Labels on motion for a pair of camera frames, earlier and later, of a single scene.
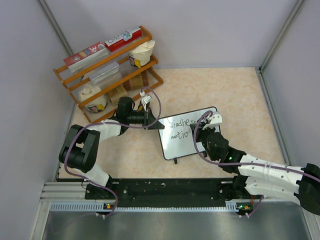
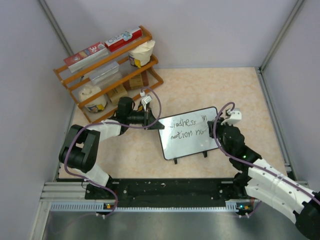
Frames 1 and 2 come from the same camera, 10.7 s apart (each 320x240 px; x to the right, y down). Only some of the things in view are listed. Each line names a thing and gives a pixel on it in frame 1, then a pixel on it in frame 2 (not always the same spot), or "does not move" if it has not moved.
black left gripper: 148,118 does not move
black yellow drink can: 140,107 does not move
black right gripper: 199,131 → 218,122
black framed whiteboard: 176,138 does not move
